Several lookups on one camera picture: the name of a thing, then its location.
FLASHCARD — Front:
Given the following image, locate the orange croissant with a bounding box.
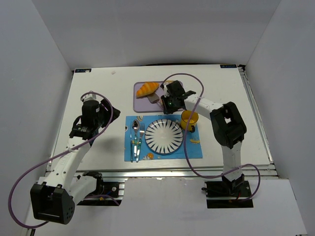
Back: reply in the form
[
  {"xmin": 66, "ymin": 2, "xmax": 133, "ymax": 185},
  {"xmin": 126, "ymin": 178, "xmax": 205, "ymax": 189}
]
[{"xmin": 136, "ymin": 82, "xmax": 159, "ymax": 98}]

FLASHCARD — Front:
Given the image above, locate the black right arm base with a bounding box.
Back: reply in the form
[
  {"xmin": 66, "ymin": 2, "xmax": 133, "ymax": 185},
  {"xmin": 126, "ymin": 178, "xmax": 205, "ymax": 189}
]
[{"xmin": 201, "ymin": 181, "xmax": 253, "ymax": 209}]

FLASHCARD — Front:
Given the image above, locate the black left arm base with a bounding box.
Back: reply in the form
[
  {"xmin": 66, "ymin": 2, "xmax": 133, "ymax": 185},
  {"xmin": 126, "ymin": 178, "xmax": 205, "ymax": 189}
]
[{"xmin": 77, "ymin": 171, "xmax": 123, "ymax": 207}]

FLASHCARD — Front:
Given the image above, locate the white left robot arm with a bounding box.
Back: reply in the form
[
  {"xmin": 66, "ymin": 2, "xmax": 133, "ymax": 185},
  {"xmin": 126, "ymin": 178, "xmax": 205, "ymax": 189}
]
[{"xmin": 30, "ymin": 97, "xmax": 121, "ymax": 225}]

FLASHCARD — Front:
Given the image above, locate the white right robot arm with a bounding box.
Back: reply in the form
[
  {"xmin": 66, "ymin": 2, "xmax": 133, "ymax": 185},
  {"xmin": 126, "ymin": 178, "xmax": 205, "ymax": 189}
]
[{"xmin": 160, "ymin": 81, "xmax": 247, "ymax": 194}]

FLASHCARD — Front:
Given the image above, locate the lilac plastic tray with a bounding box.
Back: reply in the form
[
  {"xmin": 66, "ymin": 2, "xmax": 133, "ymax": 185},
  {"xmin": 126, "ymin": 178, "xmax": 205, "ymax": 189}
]
[{"xmin": 133, "ymin": 82, "xmax": 163, "ymax": 113}]

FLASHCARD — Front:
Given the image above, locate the yellow mug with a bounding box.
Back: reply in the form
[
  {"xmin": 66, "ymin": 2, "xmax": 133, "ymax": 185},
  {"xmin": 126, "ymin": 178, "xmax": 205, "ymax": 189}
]
[{"xmin": 180, "ymin": 110, "xmax": 199, "ymax": 133}]

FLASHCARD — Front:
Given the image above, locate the blue striped white plate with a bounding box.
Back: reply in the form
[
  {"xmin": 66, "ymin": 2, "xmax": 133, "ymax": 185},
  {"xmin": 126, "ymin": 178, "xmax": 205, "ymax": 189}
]
[{"xmin": 145, "ymin": 119, "xmax": 183, "ymax": 155}]

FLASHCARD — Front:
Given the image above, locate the blue printed placemat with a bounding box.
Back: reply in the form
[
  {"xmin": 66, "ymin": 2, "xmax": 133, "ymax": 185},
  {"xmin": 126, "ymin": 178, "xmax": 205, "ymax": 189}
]
[{"xmin": 124, "ymin": 114, "xmax": 204, "ymax": 162}]

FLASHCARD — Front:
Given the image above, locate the left blue corner label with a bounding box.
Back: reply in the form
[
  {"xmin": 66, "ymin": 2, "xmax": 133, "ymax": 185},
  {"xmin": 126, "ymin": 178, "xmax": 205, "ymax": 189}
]
[{"xmin": 74, "ymin": 68, "xmax": 92, "ymax": 73}]

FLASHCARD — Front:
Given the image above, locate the blue corner label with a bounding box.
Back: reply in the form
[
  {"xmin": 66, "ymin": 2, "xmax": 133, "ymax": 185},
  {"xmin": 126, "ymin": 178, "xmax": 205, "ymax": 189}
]
[
  {"xmin": 220, "ymin": 64, "xmax": 237, "ymax": 69},
  {"xmin": 74, "ymin": 68, "xmax": 92, "ymax": 73}
]

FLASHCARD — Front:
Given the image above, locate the right blue corner label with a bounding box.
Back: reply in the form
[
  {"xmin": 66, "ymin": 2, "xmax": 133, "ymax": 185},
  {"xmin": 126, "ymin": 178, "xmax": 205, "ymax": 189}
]
[{"xmin": 220, "ymin": 64, "xmax": 237, "ymax": 69}]

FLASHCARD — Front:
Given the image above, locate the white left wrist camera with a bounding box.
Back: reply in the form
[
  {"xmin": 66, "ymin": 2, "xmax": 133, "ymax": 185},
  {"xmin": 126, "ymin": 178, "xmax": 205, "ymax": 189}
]
[{"xmin": 80, "ymin": 91, "xmax": 97, "ymax": 102}]

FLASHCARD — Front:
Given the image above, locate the steel spoon green handle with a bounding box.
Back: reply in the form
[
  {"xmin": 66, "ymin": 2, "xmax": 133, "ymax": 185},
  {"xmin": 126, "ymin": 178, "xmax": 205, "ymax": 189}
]
[{"xmin": 132, "ymin": 119, "xmax": 140, "ymax": 162}]

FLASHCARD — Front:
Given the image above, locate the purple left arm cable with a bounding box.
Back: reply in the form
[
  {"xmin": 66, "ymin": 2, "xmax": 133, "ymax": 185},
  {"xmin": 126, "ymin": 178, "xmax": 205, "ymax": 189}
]
[{"xmin": 7, "ymin": 92, "xmax": 121, "ymax": 229}]

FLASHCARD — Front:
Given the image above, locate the steel fork green handle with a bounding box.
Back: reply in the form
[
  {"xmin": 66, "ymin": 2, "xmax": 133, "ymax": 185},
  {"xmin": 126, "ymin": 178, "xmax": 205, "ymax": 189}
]
[{"xmin": 136, "ymin": 123, "xmax": 145, "ymax": 162}]

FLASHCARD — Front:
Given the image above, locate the steel knife green handle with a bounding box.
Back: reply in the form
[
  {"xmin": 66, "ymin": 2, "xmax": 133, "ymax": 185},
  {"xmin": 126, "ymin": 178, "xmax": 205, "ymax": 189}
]
[{"xmin": 130, "ymin": 122, "xmax": 133, "ymax": 163}]

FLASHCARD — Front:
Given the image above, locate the aluminium table frame rail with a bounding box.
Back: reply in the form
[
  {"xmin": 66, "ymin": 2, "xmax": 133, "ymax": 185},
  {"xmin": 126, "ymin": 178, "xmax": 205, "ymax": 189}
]
[{"xmin": 36, "ymin": 64, "xmax": 280, "ymax": 184}]

